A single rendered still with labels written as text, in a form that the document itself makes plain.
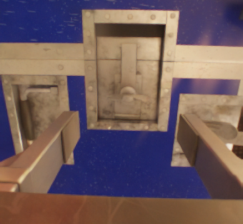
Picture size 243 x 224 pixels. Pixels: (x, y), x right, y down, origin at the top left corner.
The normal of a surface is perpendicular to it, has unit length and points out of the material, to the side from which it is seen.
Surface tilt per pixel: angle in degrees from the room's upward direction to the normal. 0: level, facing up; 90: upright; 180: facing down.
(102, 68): 90
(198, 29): 90
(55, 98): 90
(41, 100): 90
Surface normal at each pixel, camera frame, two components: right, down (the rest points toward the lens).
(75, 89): -0.03, 0.30
